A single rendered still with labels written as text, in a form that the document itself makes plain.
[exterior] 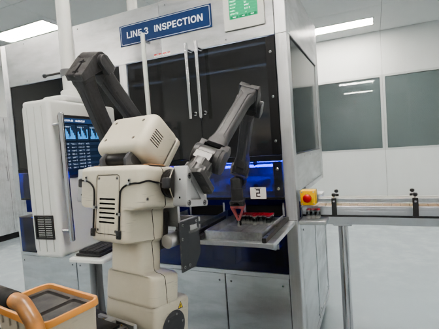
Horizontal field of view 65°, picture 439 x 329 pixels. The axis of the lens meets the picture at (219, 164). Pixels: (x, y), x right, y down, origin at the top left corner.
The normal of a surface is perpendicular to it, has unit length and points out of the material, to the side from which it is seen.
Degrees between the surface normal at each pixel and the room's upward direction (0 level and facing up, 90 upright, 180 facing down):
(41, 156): 90
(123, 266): 82
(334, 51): 90
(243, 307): 90
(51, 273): 90
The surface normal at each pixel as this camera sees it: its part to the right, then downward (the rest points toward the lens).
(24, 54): -0.40, 0.07
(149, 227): 0.83, -0.03
